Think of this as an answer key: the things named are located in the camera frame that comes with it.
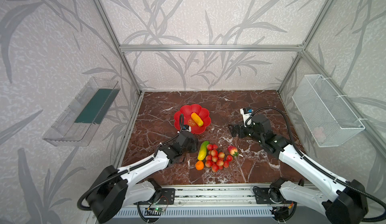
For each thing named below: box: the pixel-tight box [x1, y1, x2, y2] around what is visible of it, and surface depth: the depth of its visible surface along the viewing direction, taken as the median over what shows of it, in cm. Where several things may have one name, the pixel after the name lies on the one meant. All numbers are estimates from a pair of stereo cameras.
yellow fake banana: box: [190, 112, 204, 128], surface depth 101 cm
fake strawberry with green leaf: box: [227, 145, 240, 157], surface depth 87 cm
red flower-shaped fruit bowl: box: [173, 103, 212, 135], surface depth 104 cm
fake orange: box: [195, 160, 205, 171], surface depth 82 cm
